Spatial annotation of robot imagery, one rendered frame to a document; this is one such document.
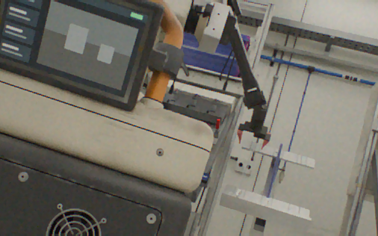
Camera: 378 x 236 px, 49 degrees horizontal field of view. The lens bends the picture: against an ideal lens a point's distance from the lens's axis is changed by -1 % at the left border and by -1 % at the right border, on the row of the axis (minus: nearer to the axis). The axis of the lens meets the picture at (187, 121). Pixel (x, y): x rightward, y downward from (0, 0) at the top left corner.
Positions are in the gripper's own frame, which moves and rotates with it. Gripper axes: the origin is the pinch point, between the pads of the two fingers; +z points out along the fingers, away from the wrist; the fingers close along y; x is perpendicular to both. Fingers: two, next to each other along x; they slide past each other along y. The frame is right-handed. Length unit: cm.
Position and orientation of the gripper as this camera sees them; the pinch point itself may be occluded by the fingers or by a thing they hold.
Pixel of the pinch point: (251, 144)
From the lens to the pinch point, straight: 183.4
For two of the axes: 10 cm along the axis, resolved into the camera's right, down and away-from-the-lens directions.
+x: -2.9, 4.9, -8.2
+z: -1.3, 8.3, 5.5
